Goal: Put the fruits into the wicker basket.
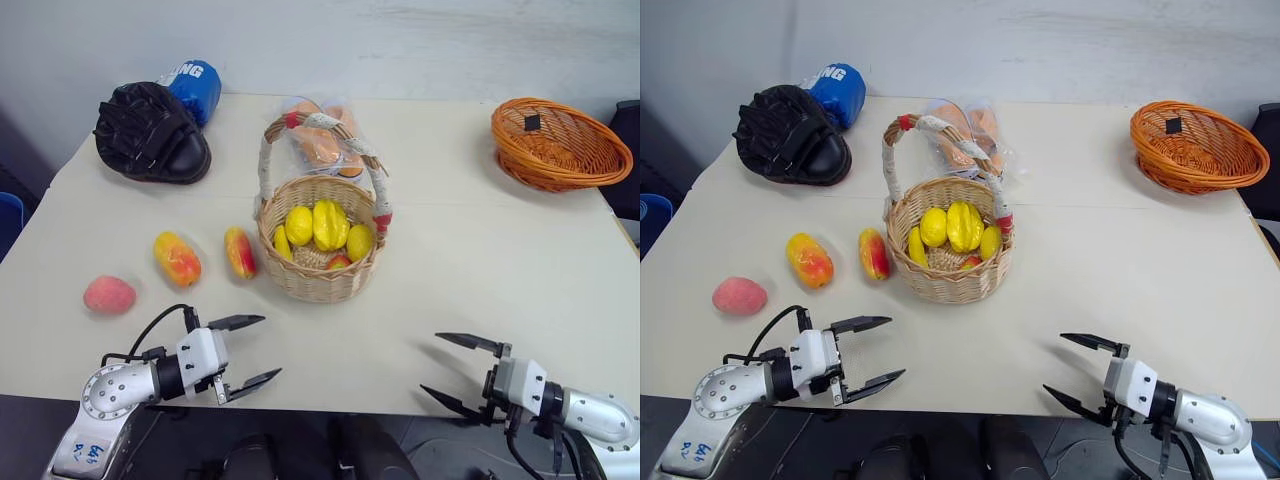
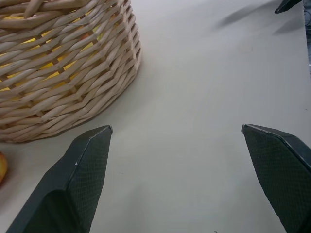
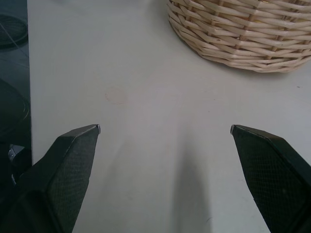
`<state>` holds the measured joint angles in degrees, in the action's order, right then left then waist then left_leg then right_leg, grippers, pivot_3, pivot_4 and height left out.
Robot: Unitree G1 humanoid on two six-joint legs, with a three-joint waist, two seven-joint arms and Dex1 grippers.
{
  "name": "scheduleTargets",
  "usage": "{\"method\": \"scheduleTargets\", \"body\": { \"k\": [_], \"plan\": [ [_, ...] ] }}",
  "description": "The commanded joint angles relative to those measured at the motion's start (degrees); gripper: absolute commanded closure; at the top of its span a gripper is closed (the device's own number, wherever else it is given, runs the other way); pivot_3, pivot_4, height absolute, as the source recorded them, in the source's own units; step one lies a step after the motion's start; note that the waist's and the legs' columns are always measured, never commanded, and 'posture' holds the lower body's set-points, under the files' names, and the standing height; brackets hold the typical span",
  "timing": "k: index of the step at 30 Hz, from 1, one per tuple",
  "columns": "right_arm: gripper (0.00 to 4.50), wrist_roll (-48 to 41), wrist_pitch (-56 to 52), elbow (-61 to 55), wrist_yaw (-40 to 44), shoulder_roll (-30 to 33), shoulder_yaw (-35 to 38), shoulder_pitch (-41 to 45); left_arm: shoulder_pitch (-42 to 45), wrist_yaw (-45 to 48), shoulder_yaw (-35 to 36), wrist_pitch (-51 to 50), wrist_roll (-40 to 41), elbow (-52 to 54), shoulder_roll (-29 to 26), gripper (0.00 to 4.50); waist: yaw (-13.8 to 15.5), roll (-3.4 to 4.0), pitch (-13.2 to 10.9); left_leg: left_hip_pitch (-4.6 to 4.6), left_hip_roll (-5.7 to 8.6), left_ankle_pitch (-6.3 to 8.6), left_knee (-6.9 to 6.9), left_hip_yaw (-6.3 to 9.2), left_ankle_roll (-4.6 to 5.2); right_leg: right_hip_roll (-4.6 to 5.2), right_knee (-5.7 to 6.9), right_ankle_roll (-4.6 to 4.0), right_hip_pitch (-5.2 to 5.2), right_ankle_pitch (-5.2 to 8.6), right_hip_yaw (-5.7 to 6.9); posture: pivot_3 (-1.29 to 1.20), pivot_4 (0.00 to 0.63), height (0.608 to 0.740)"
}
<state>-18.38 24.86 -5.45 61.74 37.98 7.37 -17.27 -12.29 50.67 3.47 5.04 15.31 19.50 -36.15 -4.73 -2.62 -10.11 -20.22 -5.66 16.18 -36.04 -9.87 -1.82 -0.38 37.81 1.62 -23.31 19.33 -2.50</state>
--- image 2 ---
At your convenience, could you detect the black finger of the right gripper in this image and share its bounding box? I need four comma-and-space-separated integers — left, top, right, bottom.
274, 0, 303, 14

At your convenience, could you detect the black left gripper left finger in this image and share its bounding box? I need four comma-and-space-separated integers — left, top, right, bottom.
5, 125, 114, 233

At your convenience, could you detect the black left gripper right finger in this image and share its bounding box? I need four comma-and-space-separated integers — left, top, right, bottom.
241, 123, 311, 233

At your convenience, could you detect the woven wicker basket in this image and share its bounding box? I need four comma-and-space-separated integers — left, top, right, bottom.
0, 0, 143, 144

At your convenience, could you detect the yellow object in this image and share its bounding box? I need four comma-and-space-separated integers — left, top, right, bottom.
0, 14, 115, 110

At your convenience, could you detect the red yellow apple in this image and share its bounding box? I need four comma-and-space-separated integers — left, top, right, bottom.
0, 151, 8, 188

